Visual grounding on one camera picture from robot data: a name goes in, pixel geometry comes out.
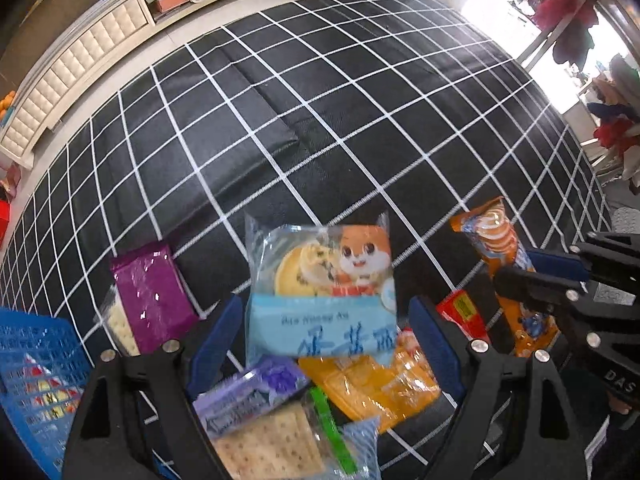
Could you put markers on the pile of oranges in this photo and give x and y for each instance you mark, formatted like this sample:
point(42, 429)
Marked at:
point(7, 105)

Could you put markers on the clothes drying rack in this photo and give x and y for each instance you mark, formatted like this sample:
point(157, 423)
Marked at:
point(560, 30)

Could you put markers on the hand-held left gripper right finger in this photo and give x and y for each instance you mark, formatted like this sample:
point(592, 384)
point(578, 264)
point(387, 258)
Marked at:
point(435, 340)

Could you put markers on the cream tufted TV cabinet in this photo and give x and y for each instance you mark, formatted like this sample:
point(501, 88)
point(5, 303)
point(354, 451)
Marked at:
point(100, 45)

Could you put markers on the yellow-orange clear snack packet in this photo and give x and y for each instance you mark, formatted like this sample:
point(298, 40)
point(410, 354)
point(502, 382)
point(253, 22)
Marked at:
point(370, 390)

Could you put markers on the long orange biscuit packet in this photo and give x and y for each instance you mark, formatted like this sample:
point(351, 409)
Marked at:
point(492, 232)

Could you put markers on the blue plastic basket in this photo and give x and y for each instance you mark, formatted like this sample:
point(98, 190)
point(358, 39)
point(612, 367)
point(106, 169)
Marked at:
point(30, 350)

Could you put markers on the dark red garment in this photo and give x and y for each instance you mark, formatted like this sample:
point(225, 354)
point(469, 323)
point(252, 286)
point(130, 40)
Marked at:
point(565, 5)

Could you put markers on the clear green-striped cracker packet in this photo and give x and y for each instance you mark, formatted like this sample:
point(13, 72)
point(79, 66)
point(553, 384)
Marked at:
point(270, 445)

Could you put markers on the purple cracker packet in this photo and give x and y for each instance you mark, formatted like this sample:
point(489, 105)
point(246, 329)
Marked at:
point(150, 290)

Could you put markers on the orange box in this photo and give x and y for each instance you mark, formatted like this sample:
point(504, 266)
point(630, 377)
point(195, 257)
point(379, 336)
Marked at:
point(171, 4)

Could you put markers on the pink small box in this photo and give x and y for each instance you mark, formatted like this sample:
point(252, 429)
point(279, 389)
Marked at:
point(10, 177)

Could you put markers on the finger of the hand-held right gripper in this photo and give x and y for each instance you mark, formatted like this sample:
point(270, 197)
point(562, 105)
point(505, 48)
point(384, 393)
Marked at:
point(530, 287)
point(555, 265)

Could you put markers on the blue squirrel pastry packet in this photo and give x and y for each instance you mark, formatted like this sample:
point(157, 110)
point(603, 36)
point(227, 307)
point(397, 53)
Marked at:
point(320, 280)

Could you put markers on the lilac snack packet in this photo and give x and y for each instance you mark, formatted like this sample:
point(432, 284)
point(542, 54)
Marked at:
point(240, 395)

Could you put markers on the red packet with yellow label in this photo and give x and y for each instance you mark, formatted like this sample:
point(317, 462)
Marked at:
point(460, 310)

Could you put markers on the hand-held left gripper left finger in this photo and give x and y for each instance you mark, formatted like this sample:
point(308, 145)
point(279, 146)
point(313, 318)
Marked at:
point(220, 345)

